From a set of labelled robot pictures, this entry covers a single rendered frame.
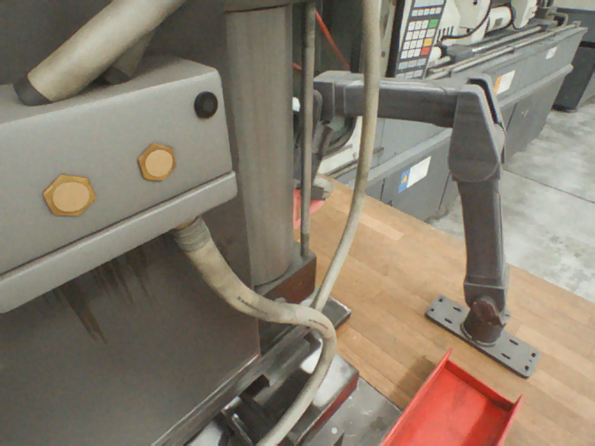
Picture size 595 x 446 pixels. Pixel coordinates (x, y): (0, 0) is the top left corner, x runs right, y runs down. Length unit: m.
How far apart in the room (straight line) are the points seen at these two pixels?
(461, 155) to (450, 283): 0.41
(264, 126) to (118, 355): 0.15
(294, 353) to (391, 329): 0.38
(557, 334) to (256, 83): 0.78
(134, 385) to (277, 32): 0.21
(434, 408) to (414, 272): 0.31
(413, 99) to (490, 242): 0.25
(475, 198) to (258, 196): 0.40
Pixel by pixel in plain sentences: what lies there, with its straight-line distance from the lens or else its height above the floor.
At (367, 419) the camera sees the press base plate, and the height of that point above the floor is 0.90.
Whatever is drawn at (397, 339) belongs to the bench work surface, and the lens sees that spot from 0.75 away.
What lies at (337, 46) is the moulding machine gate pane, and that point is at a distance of 1.21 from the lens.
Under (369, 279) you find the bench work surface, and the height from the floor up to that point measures 0.90.
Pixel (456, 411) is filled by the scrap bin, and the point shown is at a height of 0.91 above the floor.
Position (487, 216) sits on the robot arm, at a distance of 0.61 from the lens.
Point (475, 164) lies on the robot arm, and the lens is 0.55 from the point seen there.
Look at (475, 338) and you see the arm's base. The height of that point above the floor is 0.92.
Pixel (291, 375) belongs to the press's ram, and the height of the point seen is 1.14.
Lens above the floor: 1.50
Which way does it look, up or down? 38 degrees down
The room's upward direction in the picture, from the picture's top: straight up
